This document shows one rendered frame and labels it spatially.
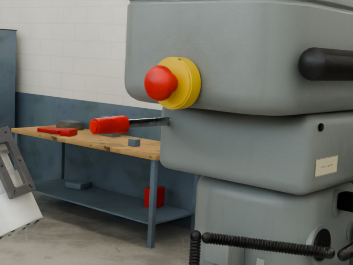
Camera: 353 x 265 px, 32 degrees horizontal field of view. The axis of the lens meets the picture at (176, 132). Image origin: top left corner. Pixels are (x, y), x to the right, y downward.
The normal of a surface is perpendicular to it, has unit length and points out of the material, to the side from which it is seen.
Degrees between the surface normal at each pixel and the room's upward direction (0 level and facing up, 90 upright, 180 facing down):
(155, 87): 93
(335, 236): 90
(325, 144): 90
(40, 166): 90
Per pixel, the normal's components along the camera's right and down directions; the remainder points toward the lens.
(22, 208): 0.57, -0.35
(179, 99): -0.64, 0.07
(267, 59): -0.01, 0.12
